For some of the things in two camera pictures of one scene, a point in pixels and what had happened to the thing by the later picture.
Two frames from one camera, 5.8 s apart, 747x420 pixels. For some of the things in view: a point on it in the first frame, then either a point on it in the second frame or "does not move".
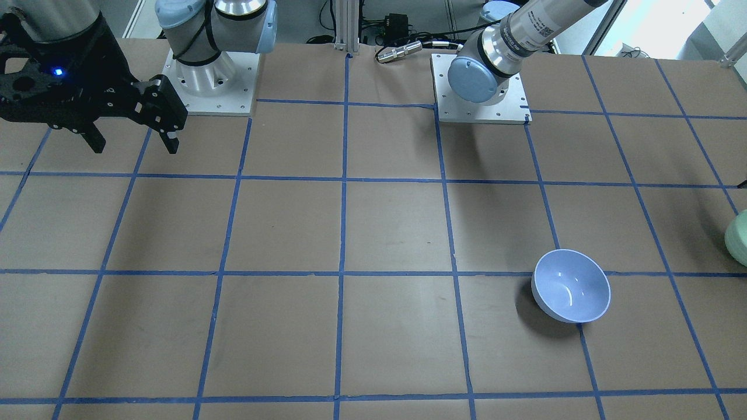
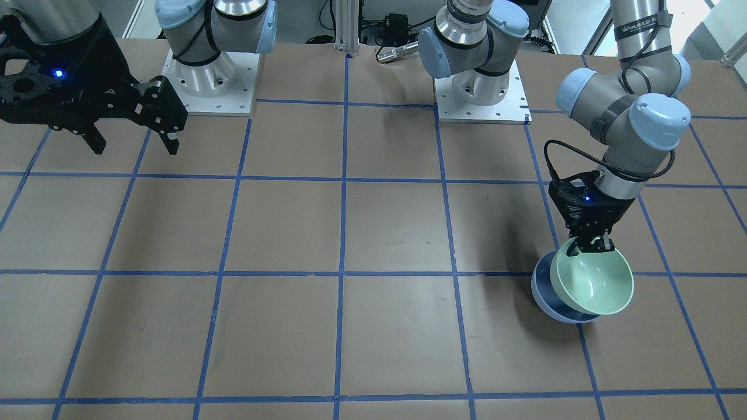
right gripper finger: x=94 y=139 does not move
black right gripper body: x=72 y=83 does not move
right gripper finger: x=171 y=144 does not move
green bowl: x=735 y=238 -> x=593 y=283
